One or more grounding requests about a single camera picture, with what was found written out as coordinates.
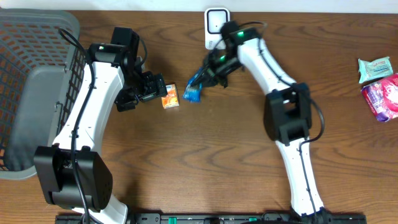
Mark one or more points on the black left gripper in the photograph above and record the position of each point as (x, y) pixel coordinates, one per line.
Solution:
(158, 86)

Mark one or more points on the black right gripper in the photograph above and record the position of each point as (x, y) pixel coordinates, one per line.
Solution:
(210, 73)

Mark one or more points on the orange snack packet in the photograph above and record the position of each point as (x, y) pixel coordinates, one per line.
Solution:
(170, 100)

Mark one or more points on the blue Oreo cookie pack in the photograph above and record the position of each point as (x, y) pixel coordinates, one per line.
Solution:
(191, 93)

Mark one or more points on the mint green wipes pack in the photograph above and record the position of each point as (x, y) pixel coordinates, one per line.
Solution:
(378, 68)

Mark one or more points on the purple snack package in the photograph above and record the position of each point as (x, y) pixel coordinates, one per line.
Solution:
(381, 96)

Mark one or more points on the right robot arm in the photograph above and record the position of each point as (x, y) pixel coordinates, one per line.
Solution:
(287, 110)

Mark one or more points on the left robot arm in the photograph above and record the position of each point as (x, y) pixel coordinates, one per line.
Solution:
(71, 172)

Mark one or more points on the grey plastic mesh basket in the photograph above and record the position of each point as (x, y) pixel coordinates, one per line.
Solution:
(41, 76)

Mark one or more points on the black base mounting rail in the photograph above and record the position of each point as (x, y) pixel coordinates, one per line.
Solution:
(325, 217)

